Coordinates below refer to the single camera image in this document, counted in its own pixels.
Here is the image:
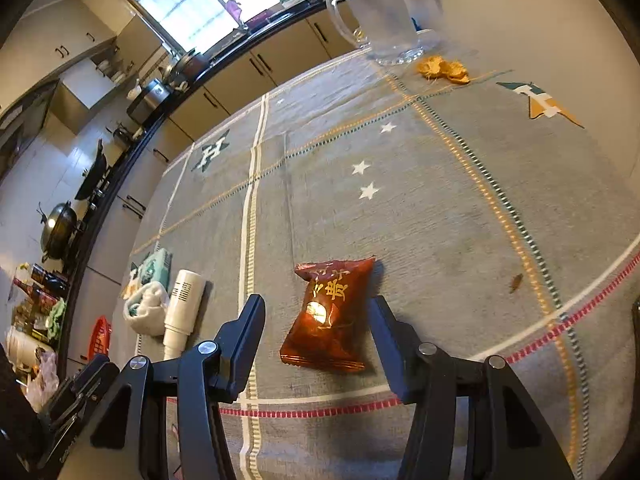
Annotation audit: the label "teal tissue packet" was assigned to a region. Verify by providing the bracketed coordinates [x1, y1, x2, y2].
[137, 249, 173, 286]

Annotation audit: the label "orange peel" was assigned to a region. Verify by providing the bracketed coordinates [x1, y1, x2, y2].
[416, 55, 472, 86]

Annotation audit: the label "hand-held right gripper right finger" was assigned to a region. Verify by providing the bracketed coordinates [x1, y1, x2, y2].
[369, 295, 576, 480]

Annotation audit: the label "black wok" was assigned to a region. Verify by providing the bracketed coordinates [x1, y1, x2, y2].
[75, 140, 111, 201]

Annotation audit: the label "glass mug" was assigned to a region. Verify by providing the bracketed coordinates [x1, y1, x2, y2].
[325, 0, 426, 67]

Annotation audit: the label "steel rice cooker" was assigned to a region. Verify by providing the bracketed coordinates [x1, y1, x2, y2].
[126, 79, 171, 123]

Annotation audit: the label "white jug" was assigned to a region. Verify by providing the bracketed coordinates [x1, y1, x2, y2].
[6, 327, 43, 368]

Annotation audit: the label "beige lower cabinets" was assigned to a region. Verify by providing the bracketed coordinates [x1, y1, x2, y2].
[65, 0, 371, 361]

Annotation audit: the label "steel lidded wok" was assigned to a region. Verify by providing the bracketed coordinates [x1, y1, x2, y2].
[39, 201, 81, 261]

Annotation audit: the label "white crumpled cloth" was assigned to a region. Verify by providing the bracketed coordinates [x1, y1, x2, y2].
[123, 280, 171, 336]

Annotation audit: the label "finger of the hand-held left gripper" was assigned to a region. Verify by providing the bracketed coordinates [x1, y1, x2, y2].
[75, 354, 121, 387]

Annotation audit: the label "green cloth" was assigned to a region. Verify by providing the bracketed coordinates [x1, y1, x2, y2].
[47, 299, 68, 336]

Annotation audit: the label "red plastic basket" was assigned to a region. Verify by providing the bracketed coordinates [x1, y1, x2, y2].
[87, 315, 113, 361]

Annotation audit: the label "brown cooking pot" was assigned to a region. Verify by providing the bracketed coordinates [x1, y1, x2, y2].
[160, 49, 208, 88]

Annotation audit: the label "beige cabinets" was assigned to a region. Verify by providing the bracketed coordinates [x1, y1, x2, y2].
[0, 0, 121, 91]
[65, 0, 371, 361]

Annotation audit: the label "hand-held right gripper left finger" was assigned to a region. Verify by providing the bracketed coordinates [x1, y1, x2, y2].
[90, 294, 266, 480]

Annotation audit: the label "group of sauce bottles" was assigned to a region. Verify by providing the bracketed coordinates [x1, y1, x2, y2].
[12, 262, 68, 311]

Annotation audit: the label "white plastic bottle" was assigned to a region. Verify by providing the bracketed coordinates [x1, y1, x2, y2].
[162, 269, 207, 361]

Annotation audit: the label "black range hood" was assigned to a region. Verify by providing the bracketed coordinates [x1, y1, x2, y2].
[0, 80, 61, 176]

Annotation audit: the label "beige upper cabinets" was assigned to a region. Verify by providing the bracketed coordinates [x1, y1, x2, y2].
[0, 0, 121, 91]

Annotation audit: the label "red snack packet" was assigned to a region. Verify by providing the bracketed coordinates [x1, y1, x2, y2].
[279, 256, 377, 373]

